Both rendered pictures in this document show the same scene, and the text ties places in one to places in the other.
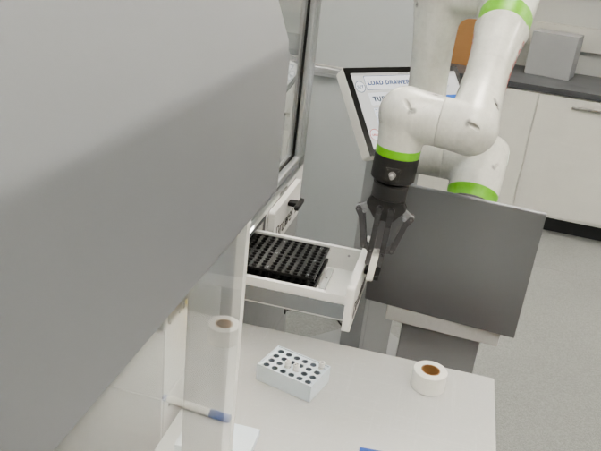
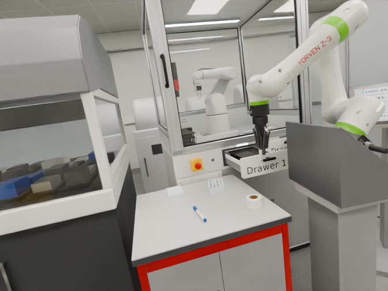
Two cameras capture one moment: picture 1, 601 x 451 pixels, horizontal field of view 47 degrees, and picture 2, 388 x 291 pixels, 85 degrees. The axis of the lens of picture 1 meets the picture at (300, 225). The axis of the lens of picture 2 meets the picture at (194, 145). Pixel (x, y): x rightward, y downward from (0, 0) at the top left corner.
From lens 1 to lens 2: 126 cm
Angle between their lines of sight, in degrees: 65
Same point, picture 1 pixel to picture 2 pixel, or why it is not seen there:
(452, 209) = (305, 131)
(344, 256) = not seen: hidden behind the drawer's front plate
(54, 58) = not seen: outside the picture
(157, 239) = (11, 83)
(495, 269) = (325, 164)
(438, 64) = (324, 66)
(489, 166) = (354, 112)
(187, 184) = (21, 77)
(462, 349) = (331, 215)
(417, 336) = (313, 202)
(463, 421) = (243, 218)
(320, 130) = not seen: outside the picture
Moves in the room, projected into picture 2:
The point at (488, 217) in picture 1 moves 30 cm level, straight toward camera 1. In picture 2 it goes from (317, 134) to (250, 146)
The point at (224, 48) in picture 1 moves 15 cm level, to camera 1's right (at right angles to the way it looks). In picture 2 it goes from (38, 57) to (27, 45)
